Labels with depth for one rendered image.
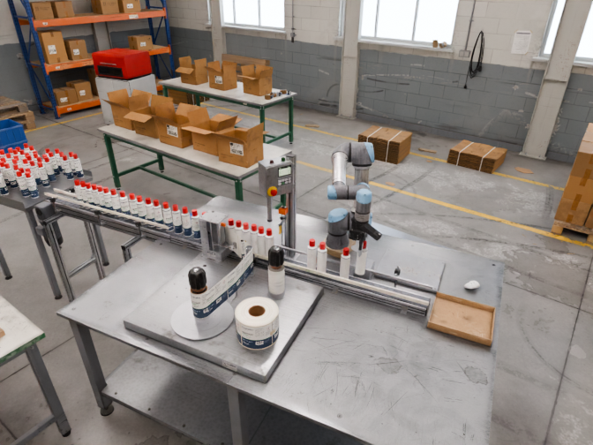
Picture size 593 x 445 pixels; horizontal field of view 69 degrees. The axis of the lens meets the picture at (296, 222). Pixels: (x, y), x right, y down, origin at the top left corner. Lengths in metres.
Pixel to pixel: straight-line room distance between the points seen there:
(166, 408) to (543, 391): 2.39
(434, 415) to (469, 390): 0.22
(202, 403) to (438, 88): 6.13
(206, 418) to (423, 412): 1.25
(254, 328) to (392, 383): 0.65
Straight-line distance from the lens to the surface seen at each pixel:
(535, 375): 3.54
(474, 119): 7.52
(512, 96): 7.32
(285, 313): 2.25
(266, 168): 2.33
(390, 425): 1.93
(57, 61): 9.15
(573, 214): 5.23
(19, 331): 2.65
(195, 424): 2.69
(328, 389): 2.00
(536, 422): 3.27
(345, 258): 2.36
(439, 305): 2.49
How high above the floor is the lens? 2.39
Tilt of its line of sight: 30 degrees down
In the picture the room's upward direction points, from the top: straight up
